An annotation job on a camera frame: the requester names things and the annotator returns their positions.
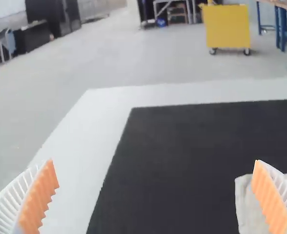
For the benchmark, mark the black mat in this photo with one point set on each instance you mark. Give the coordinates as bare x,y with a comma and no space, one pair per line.
182,158

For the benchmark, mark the grey metal frame table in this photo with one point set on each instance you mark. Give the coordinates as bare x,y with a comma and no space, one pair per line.
177,9

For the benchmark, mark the yellow wheeled cart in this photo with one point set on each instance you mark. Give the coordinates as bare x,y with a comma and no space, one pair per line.
227,26

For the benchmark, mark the black partition panel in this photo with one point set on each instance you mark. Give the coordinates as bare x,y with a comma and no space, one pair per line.
144,9

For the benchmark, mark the blue workbench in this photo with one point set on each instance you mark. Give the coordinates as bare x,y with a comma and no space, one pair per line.
283,24

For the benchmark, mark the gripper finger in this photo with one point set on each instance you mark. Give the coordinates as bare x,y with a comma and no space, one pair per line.
277,202
14,207

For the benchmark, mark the tall black cabinet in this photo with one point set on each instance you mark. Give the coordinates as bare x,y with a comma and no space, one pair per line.
53,14

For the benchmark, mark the pale towel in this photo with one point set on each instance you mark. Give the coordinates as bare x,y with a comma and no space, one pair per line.
243,202

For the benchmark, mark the small blue crate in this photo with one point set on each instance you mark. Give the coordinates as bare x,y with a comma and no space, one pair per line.
161,22

